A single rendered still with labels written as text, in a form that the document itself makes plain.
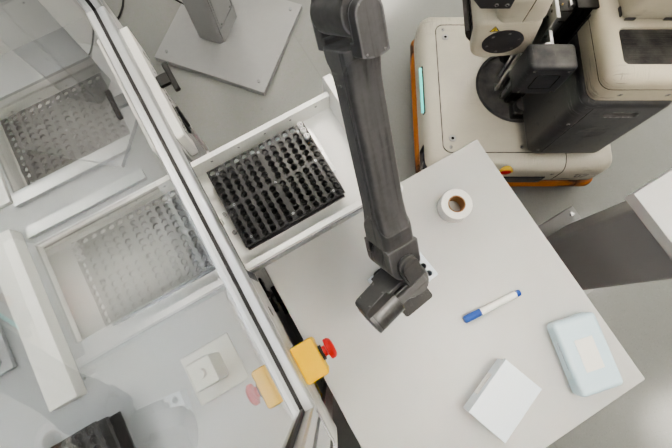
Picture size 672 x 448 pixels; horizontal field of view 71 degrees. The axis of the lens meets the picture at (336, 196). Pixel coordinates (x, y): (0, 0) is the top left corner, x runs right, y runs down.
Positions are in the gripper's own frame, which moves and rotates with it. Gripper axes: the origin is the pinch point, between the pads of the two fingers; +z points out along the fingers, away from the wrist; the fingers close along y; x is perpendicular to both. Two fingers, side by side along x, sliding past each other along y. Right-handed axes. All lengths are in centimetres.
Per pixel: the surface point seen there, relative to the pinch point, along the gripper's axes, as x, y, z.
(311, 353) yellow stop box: -21.0, -0.8, -9.5
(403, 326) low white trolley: -3.1, 7.1, 5.4
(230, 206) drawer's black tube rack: -17.0, -32.6, -8.8
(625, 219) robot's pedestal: 61, 23, 19
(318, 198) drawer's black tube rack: -2.3, -23.3, -8.8
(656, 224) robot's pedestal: 57, 25, 5
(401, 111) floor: 61, -53, 80
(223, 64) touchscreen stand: 14, -115, 77
